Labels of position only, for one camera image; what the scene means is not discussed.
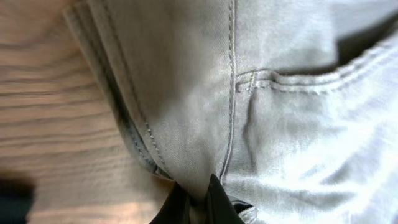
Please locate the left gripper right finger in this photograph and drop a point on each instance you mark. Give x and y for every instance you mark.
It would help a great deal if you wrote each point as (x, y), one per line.
(218, 206)

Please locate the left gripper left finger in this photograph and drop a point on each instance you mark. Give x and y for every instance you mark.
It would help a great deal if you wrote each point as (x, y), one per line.
(175, 209)

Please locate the grey shorts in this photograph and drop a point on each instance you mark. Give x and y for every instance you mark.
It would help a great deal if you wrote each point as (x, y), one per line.
(291, 104)

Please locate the black garment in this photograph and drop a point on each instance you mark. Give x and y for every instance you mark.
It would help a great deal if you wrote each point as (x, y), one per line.
(17, 198)

